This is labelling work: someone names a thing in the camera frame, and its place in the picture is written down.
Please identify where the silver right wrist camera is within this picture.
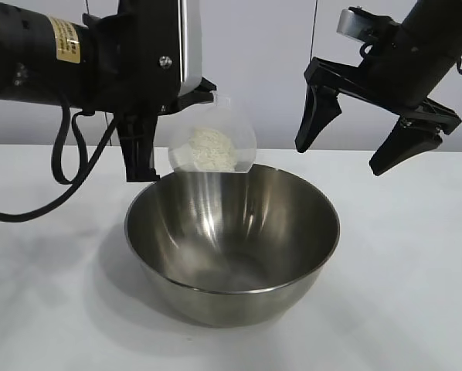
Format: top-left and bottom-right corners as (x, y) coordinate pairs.
(335, 6), (371, 42)

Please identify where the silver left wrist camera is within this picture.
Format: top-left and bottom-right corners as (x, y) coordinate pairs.
(178, 0), (204, 97)

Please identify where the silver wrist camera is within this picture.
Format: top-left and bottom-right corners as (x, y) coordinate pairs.
(335, 6), (371, 42)
(178, 0), (204, 97)

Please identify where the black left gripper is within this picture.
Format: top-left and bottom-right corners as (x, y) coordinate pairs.
(82, 0), (219, 184)

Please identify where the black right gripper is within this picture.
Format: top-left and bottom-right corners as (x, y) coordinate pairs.
(294, 36), (462, 177)

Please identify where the clear plastic measuring cup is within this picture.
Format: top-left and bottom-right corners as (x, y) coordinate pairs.
(168, 90), (257, 175)

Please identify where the stainless steel mixing bowl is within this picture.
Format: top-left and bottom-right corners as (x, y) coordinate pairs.
(124, 162), (341, 328)

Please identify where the white uncooked rice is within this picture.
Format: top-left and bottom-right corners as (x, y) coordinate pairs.
(186, 126), (238, 173)

